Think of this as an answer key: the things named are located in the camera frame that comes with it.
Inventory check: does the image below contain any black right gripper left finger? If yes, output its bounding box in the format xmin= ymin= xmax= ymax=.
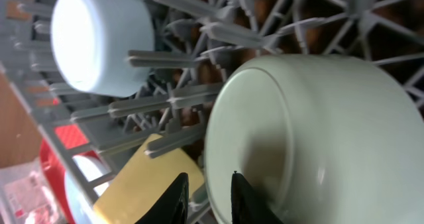
xmin=136 ymin=172 xmax=189 ymax=224

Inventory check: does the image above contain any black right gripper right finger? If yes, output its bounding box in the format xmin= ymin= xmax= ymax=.
xmin=231 ymin=172 xmax=283 ymax=224

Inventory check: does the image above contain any yellow plastic cup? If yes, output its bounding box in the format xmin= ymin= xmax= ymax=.
xmin=93 ymin=134 xmax=204 ymax=224

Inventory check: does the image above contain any green rice bowl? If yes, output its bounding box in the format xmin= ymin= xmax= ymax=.
xmin=204 ymin=54 xmax=423 ymax=223

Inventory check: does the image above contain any small teal bowl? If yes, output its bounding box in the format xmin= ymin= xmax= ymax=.
xmin=50 ymin=0 xmax=155 ymax=97

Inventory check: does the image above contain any grey dishwasher rack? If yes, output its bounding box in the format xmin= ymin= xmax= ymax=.
xmin=1 ymin=0 xmax=423 ymax=223

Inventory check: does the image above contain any light blue plate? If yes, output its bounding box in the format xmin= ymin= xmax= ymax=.
xmin=64 ymin=154 xmax=112 ymax=224

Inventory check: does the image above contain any red serving tray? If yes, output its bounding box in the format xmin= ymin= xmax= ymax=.
xmin=38 ymin=125 xmax=89 ymax=223

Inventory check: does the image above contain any clear plastic storage bin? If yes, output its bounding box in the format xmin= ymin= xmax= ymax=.
xmin=1 ymin=158 xmax=68 ymax=224

